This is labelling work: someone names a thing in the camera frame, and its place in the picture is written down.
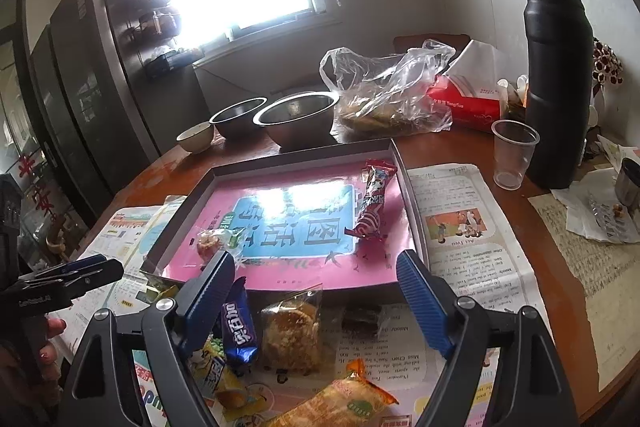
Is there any large steel bowl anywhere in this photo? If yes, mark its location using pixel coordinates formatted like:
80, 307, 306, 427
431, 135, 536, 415
253, 91, 340, 150

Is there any person left hand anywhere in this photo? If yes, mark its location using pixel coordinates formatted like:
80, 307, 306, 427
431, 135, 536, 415
1, 317, 66, 407

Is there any clear plastic cup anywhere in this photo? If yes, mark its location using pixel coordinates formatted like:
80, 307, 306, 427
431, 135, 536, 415
491, 119, 540, 191

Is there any dark chocolate snack packet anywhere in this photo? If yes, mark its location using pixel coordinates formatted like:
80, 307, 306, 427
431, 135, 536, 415
341, 303, 383, 339

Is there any red tissue box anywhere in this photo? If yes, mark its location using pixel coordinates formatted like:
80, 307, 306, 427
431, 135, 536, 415
426, 40, 506, 133

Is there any pink candy snack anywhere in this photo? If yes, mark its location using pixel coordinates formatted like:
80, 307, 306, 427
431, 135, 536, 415
195, 229, 244, 265

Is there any handwritten paper sheet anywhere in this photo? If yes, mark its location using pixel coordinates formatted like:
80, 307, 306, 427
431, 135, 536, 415
529, 194, 640, 389

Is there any pink book box tray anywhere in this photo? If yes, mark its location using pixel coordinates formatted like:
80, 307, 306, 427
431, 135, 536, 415
142, 139, 428, 291

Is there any English newspaper sheet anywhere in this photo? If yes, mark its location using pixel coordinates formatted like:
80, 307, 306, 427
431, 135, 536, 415
209, 162, 554, 427

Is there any blister pill pack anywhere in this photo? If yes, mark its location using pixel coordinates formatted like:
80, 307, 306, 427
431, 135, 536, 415
587, 193, 637, 243

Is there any left newspaper sheet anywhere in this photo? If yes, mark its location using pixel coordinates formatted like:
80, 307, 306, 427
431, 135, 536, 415
53, 195, 184, 361

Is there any white crumpled tissue paper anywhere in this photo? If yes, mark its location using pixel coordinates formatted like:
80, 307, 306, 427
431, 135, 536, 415
551, 168, 639, 244

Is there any small steel cup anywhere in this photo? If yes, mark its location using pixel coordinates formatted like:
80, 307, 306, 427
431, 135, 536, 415
615, 157, 640, 213

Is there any black thermos bottle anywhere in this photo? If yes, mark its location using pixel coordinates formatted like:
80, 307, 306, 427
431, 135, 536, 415
524, 0, 593, 190

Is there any red panda snack packet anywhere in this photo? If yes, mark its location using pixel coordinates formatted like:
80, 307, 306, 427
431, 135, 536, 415
344, 159, 397, 239

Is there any clear plastic bag with food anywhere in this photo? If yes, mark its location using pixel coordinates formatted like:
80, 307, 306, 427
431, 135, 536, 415
319, 39, 454, 138

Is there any small steel bowl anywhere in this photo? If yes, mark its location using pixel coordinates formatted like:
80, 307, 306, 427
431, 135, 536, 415
209, 96, 267, 141

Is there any orange bread packet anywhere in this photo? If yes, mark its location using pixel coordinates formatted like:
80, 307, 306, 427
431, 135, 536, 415
264, 359, 398, 427

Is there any white ceramic cup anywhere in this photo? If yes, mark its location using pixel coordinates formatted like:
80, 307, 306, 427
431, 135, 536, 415
176, 121, 215, 154

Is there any yellow snack packet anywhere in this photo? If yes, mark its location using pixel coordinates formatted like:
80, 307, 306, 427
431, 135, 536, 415
188, 335, 248, 410

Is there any blue snack packet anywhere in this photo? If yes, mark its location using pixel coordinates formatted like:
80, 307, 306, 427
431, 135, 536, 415
220, 277, 258, 369

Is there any dark refrigerator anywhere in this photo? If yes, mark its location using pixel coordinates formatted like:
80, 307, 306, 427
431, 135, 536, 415
32, 0, 209, 217

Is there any dried flower vase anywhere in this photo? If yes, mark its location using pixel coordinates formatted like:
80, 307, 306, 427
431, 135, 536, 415
592, 38, 624, 119

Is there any clear brown cake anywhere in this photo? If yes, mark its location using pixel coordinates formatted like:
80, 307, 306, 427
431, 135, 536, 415
260, 284, 323, 374

